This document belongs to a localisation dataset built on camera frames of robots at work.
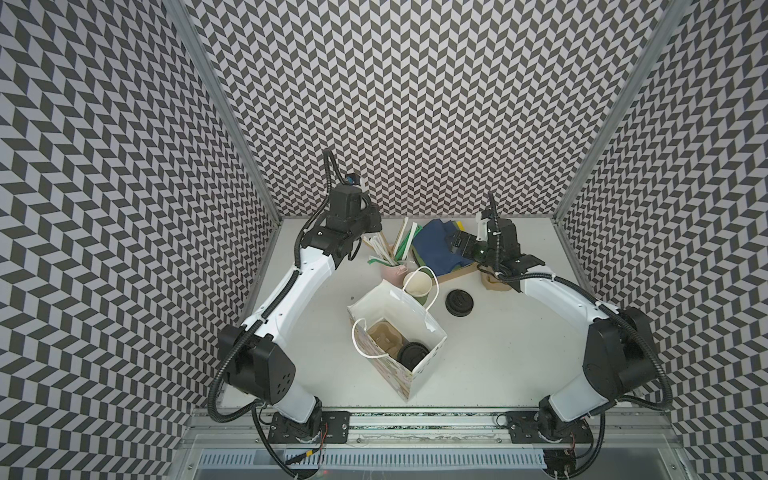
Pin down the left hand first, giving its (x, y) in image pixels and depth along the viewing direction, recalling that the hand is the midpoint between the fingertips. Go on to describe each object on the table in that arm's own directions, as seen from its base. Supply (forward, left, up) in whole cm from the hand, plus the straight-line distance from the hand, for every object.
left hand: (375, 212), depth 80 cm
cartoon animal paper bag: (-22, -4, -9) cm, 24 cm away
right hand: (-2, -23, -12) cm, 26 cm away
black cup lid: (-33, -9, -14) cm, 37 cm away
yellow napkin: (+17, -29, -24) cm, 42 cm away
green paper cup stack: (-7, -13, -25) cm, 29 cm away
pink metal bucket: (-5, -5, -22) cm, 23 cm away
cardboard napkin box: (-7, -18, -22) cm, 29 cm away
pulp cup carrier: (-23, -3, -28) cm, 37 cm away
